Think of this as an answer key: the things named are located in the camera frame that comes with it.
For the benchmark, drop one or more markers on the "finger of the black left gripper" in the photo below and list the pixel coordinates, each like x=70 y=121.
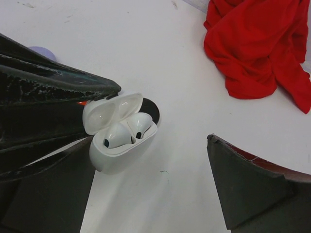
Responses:
x=28 y=78
x=28 y=133

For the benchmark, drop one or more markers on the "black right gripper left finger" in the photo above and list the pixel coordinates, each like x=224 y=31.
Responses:
x=53 y=200

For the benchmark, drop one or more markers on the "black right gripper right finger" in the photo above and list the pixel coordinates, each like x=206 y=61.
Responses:
x=258 y=196

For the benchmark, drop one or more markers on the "lilac earbud charging case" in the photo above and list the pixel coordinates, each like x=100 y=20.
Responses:
x=44 y=52

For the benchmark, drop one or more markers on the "white earbud charging case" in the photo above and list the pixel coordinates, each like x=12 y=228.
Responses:
x=99 y=115

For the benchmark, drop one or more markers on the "white earbud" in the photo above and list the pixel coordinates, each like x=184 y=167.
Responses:
x=139 y=123
x=117 y=135

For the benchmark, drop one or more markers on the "black earbud charging case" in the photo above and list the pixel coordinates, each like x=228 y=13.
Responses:
x=149 y=107

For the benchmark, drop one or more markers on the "orange earbud charging case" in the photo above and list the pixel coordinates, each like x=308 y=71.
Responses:
x=83 y=103

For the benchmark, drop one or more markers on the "red crumpled cloth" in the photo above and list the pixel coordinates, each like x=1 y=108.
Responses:
x=260 y=45

